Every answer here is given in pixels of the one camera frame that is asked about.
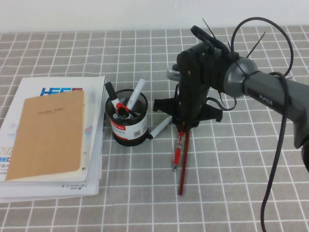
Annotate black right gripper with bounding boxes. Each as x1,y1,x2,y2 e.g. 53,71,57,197
153,43,228,132

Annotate long black-capped white marker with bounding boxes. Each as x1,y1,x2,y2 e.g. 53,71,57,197
148,116,173,140

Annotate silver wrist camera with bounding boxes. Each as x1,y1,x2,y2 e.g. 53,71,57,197
166,63,181,82

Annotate thin white book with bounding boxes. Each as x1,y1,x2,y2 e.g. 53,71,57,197
0,183,100,204

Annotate black cable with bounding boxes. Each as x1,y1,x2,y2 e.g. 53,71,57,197
190,16,295,232

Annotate brown kraft notebook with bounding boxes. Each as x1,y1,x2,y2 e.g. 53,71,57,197
5,89,85,182

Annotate black mesh pen holder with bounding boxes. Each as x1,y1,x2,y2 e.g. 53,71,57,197
105,89,149,147

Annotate black zip tie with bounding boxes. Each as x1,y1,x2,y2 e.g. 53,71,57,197
247,33,267,58
207,89,238,112
202,17,215,40

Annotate short black-capped white marker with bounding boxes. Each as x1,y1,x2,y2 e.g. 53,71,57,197
104,82,119,116

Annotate grey checked tablecloth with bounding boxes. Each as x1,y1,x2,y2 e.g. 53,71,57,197
0,26,309,232

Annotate white magazine blue letters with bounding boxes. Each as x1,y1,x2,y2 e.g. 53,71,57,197
0,76,106,183

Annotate white-capped white marker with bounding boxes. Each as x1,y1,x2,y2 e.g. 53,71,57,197
125,78,146,111

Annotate red gel pen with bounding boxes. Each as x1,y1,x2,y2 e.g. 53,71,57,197
171,122,186,172

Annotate red and black pen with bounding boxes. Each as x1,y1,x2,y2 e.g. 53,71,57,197
115,102,132,118

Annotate red pencil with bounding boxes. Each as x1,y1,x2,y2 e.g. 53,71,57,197
178,128,192,196

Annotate grey pen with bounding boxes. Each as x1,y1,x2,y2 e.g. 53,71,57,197
112,113,133,120

